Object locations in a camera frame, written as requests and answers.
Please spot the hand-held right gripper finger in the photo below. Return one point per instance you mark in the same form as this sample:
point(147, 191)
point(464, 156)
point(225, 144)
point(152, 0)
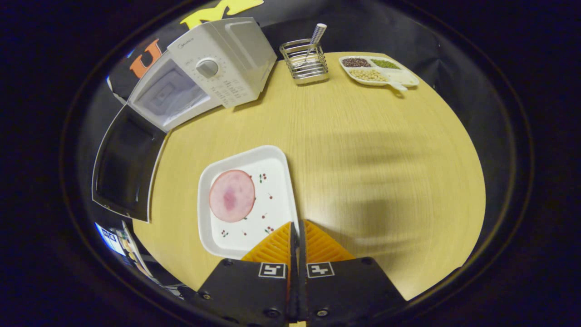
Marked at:
point(302, 281)
point(293, 281)

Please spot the white rectangular plate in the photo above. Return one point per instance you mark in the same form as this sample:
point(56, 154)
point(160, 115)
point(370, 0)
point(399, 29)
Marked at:
point(272, 209)

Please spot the pink ham slice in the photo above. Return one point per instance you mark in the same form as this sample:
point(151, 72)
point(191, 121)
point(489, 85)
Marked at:
point(231, 196)

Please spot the white microwave oven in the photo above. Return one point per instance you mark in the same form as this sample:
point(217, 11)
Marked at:
point(236, 59)

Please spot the printed paper sheets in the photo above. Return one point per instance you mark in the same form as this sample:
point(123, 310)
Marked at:
point(122, 243)

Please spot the white divided bean dish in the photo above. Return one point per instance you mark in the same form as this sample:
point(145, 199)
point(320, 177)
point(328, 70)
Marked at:
point(376, 72)

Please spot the black backdrop cloth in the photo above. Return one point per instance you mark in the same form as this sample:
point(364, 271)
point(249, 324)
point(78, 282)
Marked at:
point(299, 13)

